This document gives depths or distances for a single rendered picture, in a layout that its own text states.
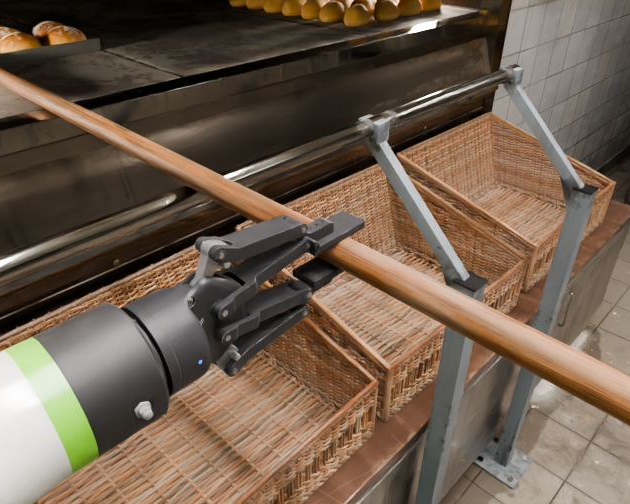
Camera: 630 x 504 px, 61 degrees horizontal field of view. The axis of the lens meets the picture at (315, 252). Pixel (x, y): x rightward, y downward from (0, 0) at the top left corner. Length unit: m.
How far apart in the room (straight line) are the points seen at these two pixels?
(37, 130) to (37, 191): 0.11
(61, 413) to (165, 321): 0.09
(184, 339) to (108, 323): 0.05
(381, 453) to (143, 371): 0.79
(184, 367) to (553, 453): 1.68
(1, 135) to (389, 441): 0.87
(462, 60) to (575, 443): 1.30
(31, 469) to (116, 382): 0.06
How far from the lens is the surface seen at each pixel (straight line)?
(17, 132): 0.97
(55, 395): 0.36
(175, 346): 0.39
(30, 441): 0.36
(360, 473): 1.08
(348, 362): 1.04
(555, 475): 1.92
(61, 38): 1.43
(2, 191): 1.02
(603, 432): 2.10
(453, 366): 1.00
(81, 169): 1.05
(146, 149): 0.73
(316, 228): 0.48
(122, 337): 0.37
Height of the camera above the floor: 1.47
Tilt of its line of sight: 33 degrees down
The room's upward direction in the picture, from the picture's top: straight up
